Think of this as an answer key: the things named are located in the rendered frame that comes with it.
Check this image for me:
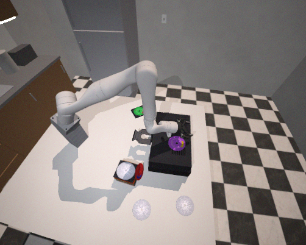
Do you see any pink cd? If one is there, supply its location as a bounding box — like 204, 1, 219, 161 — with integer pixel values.
168, 136, 185, 151

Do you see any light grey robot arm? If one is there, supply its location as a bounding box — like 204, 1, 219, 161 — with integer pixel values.
55, 60, 178, 137

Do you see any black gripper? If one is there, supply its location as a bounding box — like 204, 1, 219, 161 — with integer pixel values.
176, 118, 193, 139

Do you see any red cd with blue mark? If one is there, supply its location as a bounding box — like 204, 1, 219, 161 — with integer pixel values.
135, 163, 143, 180

